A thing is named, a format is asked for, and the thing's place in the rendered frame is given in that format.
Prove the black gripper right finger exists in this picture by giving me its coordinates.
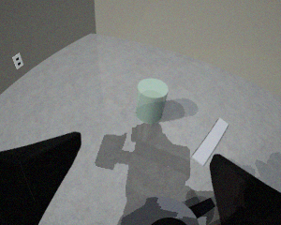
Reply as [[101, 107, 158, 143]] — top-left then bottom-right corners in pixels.
[[209, 154, 281, 225]]

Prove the glass french press with black handle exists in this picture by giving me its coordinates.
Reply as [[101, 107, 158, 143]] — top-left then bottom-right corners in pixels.
[[117, 196, 215, 225]]

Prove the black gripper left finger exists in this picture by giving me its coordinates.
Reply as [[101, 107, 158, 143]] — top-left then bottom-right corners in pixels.
[[0, 132, 81, 225]]

